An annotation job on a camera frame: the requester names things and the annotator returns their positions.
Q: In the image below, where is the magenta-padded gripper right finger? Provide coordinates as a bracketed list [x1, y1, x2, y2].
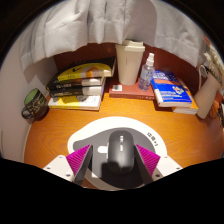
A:
[133, 143, 184, 186]

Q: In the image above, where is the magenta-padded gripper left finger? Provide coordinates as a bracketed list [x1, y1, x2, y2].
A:
[43, 143, 94, 186]

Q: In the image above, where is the dark grey computer mouse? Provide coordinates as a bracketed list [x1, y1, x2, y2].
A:
[106, 129, 137, 176]

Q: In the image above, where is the white and grey mouse pad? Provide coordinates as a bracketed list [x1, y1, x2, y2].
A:
[67, 115, 169, 191]

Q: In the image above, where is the yellow and white book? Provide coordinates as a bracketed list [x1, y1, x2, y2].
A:
[47, 93, 103, 112]

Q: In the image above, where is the black and white book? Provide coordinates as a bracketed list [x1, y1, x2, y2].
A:
[49, 84, 105, 99]

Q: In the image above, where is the dark red book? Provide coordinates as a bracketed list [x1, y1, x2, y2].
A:
[108, 77, 156, 101]

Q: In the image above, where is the dark mug with green inside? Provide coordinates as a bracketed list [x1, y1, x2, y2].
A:
[21, 87, 50, 121]

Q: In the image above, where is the blue book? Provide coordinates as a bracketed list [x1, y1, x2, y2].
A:
[150, 69, 194, 108]

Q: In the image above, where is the thin black book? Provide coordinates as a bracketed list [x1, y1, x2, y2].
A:
[48, 77, 107, 92]

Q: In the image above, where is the clear spray bottle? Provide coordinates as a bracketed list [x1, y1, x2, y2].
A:
[137, 52, 156, 92]

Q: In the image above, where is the white jug vase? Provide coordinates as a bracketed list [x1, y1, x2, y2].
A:
[193, 64, 222, 120]

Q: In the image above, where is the black and yellow book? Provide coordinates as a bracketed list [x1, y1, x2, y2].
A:
[46, 56, 117, 88]

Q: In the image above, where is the cream tumbler with lid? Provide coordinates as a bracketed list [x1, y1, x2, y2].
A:
[115, 39, 146, 87]

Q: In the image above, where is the white pleated curtain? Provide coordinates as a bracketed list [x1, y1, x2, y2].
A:
[19, 0, 214, 71]

